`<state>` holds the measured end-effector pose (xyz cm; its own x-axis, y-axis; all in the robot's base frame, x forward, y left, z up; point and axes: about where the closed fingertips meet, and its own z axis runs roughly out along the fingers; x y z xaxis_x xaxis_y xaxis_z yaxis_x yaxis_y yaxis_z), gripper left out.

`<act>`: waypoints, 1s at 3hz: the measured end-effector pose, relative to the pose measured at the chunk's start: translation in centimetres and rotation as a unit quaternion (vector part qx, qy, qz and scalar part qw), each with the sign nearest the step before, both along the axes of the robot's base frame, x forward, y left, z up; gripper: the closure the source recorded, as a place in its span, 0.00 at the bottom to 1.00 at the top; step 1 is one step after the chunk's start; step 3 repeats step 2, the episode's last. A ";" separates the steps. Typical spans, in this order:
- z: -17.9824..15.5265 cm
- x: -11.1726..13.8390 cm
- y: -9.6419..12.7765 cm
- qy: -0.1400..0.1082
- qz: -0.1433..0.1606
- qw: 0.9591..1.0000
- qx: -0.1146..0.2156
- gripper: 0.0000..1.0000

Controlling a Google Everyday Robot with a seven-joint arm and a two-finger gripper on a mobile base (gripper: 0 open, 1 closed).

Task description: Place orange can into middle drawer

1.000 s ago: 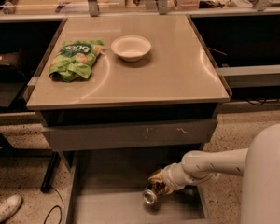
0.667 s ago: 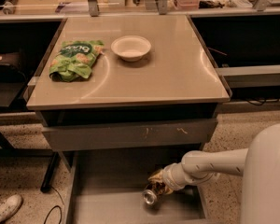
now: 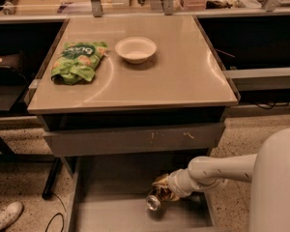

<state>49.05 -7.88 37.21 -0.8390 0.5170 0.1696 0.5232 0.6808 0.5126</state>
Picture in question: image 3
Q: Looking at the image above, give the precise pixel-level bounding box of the black desk leg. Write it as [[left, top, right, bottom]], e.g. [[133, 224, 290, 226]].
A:
[[42, 158, 62, 200]]

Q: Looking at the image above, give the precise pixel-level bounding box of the grey top drawer front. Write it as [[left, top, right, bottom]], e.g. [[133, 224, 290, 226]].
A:
[[43, 123, 225, 157]]

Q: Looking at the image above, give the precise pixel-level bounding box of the grey drawer cabinet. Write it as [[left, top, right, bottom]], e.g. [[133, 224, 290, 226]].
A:
[[26, 14, 242, 160]]

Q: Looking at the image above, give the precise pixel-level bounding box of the white shoe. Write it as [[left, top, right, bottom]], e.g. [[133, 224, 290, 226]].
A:
[[0, 201, 23, 232]]

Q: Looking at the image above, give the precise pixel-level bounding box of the black floor cable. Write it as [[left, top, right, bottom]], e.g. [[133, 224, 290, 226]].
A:
[[43, 192, 68, 232]]

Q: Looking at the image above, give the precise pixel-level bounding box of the open middle drawer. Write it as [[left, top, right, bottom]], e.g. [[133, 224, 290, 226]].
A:
[[65, 152, 216, 232]]

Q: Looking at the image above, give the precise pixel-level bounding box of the green snack bag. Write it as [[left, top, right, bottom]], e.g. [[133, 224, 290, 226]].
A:
[[51, 42, 107, 85]]

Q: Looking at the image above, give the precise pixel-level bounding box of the white paper bowl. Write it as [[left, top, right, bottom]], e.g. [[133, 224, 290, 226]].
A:
[[115, 37, 157, 64]]

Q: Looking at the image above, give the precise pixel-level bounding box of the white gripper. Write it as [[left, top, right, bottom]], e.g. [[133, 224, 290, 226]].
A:
[[152, 168, 196, 202]]

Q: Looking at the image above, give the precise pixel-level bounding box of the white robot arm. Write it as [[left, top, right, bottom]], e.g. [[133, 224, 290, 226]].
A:
[[146, 129, 290, 232]]

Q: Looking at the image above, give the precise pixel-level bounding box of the orange soda can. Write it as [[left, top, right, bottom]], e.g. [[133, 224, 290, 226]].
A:
[[145, 187, 171, 212]]

